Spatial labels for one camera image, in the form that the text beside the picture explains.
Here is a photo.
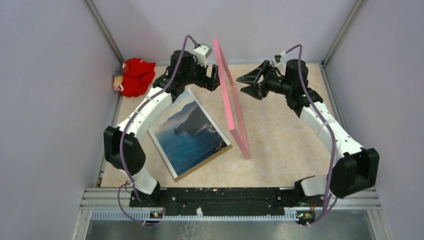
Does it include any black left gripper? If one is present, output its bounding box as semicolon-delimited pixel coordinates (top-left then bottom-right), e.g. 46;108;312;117
182;54;222;91

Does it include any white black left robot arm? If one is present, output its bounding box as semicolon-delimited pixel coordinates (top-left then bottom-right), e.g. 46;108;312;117
103;45;220;207

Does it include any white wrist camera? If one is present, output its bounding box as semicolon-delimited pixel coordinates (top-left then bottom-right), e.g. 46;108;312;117
270;51;287;68
192;44;213;68

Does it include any red crumpled cloth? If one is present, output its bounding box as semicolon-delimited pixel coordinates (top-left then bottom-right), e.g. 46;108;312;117
112;58;156;98

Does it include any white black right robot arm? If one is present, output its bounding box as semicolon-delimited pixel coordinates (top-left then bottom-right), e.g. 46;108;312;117
236;59;380;206

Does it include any seascape photo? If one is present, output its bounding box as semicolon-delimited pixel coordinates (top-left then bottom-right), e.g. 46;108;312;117
148;89;232;182

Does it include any aluminium front rail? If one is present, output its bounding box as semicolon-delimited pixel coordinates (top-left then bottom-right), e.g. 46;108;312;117
73;187;393;240

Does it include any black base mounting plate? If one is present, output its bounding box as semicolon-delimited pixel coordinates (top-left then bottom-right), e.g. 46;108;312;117
129;187;324;217

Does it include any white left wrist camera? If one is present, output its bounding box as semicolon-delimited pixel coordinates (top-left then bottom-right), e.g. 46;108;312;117
192;44;213;68

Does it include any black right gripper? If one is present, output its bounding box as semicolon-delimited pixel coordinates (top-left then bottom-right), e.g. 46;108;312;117
237;60;293;101

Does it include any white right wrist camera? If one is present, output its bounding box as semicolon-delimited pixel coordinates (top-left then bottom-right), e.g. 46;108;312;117
270;51;287;68

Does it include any pink wooden picture frame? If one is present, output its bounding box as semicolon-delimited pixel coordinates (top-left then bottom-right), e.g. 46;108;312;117
213;37;251;160

